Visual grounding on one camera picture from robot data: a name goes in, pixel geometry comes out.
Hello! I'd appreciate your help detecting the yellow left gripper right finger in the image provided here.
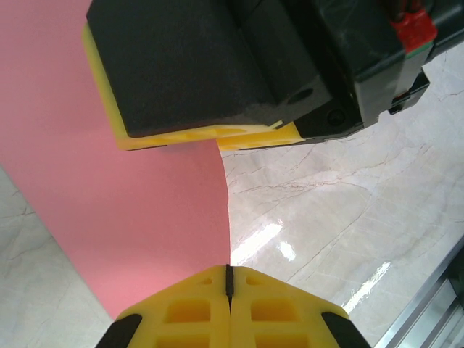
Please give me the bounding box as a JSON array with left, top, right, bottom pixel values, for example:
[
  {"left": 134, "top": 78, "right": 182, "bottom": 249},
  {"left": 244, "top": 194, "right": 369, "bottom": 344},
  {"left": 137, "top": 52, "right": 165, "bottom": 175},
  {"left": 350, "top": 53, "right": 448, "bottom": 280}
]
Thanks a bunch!
[{"left": 230, "top": 265, "right": 371, "bottom": 348}]

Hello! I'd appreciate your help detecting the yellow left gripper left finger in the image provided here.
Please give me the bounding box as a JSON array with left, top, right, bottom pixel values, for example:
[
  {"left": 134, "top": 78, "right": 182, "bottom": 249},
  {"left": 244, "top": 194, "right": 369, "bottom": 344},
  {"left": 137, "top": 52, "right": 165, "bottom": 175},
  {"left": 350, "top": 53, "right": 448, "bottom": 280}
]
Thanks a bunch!
[{"left": 96, "top": 265, "right": 231, "bottom": 348}]

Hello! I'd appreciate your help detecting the pink paper sheet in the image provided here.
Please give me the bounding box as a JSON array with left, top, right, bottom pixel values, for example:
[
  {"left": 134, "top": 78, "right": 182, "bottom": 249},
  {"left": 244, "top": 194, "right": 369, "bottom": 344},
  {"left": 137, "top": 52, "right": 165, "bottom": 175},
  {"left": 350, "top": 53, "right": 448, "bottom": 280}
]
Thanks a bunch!
[{"left": 0, "top": 0, "right": 233, "bottom": 323}]

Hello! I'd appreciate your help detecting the wide aluminium mounting rail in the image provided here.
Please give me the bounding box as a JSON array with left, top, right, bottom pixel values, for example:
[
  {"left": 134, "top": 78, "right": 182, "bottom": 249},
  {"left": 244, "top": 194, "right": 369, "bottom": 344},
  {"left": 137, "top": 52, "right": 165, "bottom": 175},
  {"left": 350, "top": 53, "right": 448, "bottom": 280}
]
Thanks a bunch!
[{"left": 376, "top": 242, "right": 464, "bottom": 348}]

